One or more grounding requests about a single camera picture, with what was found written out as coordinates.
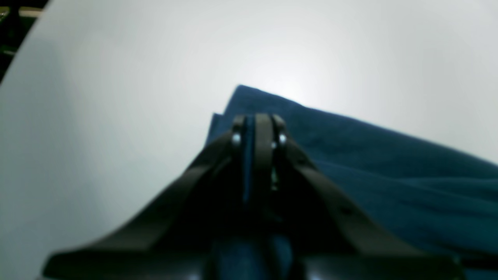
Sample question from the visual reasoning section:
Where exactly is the dark blue T-shirt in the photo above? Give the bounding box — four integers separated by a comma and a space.
206, 86, 498, 258

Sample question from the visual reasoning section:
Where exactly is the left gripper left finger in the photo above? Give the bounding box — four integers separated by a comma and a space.
43, 115, 254, 280

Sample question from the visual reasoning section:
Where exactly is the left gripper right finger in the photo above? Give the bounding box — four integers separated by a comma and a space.
255, 114, 463, 280

